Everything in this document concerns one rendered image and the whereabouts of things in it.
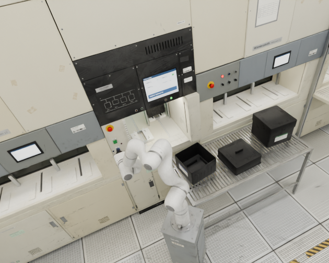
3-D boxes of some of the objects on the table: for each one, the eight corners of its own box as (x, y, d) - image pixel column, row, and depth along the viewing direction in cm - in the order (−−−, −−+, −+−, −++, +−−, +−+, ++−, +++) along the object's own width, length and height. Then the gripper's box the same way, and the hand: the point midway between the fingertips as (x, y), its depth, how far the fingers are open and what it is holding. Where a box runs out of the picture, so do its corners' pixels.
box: (267, 148, 218) (271, 129, 202) (249, 131, 240) (252, 113, 224) (292, 139, 222) (297, 119, 206) (272, 123, 244) (277, 105, 228)
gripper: (130, 156, 171) (125, 142, 185) (112, 164, 168) (107, 149, 182) (133, 163, 176) (127, 148, 189) (115, 170, 173) (110, 155, 186)
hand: (118, 150), depth 184 cm, fingers closed
